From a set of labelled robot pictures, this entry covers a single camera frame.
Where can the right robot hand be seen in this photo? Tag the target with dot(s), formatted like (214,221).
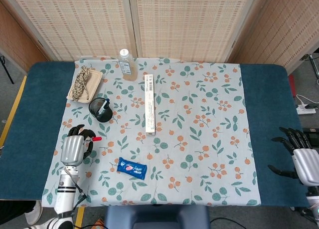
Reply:
(302,164)

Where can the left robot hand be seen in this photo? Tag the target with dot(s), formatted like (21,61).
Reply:
(73,149)

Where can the red marker pen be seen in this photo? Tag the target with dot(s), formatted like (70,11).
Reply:
(96,138)

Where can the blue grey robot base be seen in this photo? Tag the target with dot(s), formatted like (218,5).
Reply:
(157,217)

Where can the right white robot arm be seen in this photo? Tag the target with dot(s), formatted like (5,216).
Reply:
(314,201)

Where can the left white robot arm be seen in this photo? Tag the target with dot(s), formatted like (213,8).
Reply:
(65,196)

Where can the black round cup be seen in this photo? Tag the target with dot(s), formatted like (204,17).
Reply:
(101,110)

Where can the white marker with blue cap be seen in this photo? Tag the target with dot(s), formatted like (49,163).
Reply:
(104,106)

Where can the black device on floor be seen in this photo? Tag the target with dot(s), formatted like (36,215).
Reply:
(312,134)

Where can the white power strip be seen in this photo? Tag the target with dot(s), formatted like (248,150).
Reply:
(306,110)

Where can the dark blue table cover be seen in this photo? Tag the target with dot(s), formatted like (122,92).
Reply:
(269,114)

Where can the blue snack packet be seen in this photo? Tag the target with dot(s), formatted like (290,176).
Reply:
(132,168)

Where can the beige paper tray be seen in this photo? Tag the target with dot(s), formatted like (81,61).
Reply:
(84,85)

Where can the white shoe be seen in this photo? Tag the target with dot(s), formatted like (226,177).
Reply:
(34,212)

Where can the orange box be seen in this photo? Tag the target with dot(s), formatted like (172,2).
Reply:
(99,223)

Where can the red object on floor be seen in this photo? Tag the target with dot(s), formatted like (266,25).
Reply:
(292,85)

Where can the long white cardboard box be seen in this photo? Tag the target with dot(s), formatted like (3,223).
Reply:
(150,104)

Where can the clear plastic bottle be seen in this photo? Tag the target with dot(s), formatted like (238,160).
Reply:
(126,65)

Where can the floral tablecloth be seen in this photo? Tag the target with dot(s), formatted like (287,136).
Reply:
(174,139)

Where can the black metal stand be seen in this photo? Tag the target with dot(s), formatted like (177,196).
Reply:
(5,67)

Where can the woven folding screen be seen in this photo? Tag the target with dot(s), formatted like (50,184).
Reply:
(174,22)

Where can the metal frame with wheel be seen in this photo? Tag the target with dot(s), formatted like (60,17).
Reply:
(312,64)

